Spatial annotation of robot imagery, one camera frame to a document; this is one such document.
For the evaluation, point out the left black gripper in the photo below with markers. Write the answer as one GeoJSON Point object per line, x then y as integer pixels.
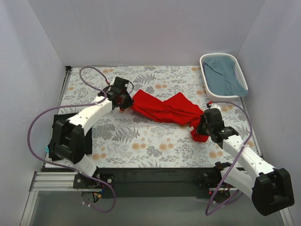
{"type": "Point", "coordinates": [127, 101]}

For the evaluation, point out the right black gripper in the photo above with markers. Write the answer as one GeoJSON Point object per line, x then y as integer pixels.
{"type": "Point", "coordinates": [202, 125]}

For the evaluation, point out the red t shirt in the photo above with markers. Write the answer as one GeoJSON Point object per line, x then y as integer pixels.
{"type": "Point", "coordinates": [177, 109]}

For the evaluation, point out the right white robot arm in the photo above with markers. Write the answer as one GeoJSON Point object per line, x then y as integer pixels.
{"type": "Point", "coordinates": [269, 188]}

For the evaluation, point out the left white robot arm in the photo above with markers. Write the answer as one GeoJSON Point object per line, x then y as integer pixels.
{"type": "Point", "coordinates": [86, 118]}

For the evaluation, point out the white plastic basket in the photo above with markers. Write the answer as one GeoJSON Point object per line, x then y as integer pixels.
{"type": "Point", "coordinates": [238, 73]}

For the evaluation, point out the floral table cloth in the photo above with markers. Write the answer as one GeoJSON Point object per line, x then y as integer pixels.
{"type": "Point", "coordinates": [126, 139]}

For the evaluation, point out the grey-blue t shirt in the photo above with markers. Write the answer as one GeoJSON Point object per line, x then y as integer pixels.
{"type": "Point", "coordinates": [220, 77]}

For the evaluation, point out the folded black t shirt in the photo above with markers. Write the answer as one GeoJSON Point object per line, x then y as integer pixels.
{"type": "Point", "coordinates": [68, 141]}

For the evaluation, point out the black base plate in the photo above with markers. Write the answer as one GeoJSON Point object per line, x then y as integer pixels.
{"type": "Point", "coordinates": [161, 182]}

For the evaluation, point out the aluminium frame rail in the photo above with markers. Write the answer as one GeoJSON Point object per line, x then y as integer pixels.
{"type": "Point", "coordinates": [52, 181]}

